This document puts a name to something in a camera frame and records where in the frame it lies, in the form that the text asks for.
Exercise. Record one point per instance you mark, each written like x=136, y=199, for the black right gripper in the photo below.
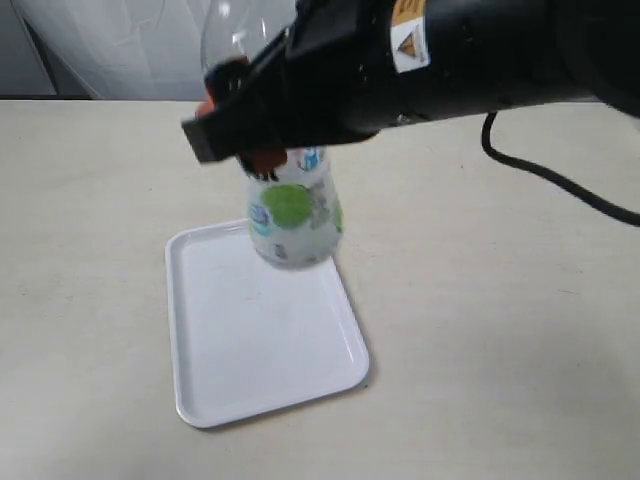
x=339, y=73

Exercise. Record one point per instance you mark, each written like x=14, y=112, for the clear labelled water bottle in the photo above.
x=295, y=216

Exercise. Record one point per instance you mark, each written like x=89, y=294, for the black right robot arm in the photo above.
x=488, y=56

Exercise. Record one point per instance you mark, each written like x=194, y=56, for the white backdrop cloth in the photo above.
x=125, y=49

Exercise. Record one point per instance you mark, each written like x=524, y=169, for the white plastic tray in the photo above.
x=249, y=339

